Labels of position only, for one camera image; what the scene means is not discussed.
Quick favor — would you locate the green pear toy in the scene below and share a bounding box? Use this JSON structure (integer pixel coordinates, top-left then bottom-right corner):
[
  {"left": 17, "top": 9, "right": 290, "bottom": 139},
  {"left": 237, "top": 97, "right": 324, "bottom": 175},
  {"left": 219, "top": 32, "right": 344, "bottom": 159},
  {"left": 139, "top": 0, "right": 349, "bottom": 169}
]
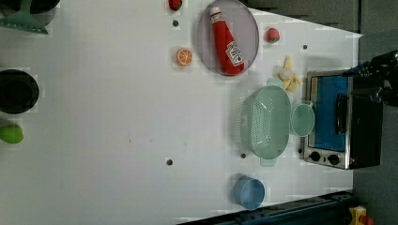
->
[{"left": 0, "top": 125, "right": 23, "bottom": 144}]

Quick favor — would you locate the orange slice toy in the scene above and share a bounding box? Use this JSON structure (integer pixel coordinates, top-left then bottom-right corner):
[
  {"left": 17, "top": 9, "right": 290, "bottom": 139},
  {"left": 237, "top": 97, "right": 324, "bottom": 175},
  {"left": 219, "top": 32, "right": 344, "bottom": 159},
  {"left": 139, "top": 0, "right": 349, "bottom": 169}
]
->
[{"left": 176, "top": 48, "right": 192, "bottom": 67}]

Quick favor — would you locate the mint green plastic strainer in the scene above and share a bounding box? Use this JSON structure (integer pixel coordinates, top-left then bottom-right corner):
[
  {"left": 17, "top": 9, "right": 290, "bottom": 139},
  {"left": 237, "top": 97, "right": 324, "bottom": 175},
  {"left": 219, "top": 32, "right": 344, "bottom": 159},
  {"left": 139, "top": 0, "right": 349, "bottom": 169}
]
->
[{"left": 239, "top": 78, "right": 291, "bottom": 167}]

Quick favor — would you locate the pink strawberry toy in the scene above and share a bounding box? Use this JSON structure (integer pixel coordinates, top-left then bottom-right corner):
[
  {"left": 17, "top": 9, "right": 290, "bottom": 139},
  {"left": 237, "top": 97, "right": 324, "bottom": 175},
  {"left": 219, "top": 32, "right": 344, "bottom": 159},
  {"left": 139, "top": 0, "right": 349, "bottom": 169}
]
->
[{"left": 266, "top": 28, "right": 280, "bottom": 43}]

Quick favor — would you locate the round grey plate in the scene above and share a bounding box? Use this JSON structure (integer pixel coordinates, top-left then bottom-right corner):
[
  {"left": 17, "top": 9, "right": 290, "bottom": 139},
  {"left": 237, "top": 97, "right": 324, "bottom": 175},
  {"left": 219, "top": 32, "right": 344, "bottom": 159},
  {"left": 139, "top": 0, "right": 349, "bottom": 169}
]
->
[{"left": 196, "top": 0, "right": 259, "bottom": 76}]

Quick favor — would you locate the green dustpan scraper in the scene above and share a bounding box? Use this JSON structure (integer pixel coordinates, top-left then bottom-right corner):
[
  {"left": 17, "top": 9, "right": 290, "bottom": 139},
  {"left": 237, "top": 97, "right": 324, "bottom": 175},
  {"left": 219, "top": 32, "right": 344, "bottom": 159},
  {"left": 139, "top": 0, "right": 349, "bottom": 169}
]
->
[{"left": 0, "top": 0, "right": 48, "bottom": 35}]

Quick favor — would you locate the red ketchup bottle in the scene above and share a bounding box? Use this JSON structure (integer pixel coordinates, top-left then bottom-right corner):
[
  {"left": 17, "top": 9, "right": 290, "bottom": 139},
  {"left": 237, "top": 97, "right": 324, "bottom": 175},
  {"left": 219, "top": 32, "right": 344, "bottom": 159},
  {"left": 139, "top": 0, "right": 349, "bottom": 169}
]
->
[{"left": 210, "top": 7, "right": 244, "bottom": 76}]

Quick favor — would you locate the mint green cup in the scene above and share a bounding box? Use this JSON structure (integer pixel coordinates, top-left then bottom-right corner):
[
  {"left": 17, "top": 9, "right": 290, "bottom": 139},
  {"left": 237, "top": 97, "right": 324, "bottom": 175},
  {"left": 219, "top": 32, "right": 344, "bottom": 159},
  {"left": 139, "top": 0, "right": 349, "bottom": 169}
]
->
[{"left": 290, "top": 100, "right": 315, "bottom": 137}]

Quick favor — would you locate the peeled banana toy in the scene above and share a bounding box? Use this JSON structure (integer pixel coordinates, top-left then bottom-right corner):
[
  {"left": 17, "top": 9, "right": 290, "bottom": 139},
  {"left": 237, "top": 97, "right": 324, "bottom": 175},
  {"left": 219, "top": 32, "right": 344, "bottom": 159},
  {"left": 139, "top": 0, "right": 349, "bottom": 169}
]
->
[{"left": 276, "top": 55, "right": 303, "bottom": 93}]

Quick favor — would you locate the blue plastic cup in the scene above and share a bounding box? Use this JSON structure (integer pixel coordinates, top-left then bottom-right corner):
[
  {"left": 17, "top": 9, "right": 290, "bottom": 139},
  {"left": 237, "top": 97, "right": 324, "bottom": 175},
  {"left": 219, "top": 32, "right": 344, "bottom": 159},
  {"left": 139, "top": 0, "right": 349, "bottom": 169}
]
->
[{"left": 233, "top": 175, "right": 266, "bottom": 210}]

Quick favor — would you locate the silver black toaster oven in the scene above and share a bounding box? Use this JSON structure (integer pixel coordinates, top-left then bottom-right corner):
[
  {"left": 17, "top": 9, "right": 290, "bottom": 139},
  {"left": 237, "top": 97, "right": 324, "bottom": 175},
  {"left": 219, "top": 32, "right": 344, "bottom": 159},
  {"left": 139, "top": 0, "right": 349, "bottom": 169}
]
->
[{"left": 303, "top": 70, "right": 383, "bottom": 170}]

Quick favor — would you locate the dark red strawberry toy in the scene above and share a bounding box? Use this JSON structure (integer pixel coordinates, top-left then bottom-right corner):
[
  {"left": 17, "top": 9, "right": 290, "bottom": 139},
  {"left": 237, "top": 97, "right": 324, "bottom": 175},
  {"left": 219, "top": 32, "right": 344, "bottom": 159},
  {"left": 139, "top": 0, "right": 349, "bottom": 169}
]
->
[{"left": 168, "top": 0, "right": 182, "bottom": 11}]

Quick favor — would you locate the black round pot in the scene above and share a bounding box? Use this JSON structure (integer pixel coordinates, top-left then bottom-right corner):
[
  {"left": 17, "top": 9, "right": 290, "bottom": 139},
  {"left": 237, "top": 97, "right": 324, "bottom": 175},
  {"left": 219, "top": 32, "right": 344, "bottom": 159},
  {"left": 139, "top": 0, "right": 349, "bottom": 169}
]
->
[{"left": 0, "top": 69, "right": 39, "bottom": 114}]

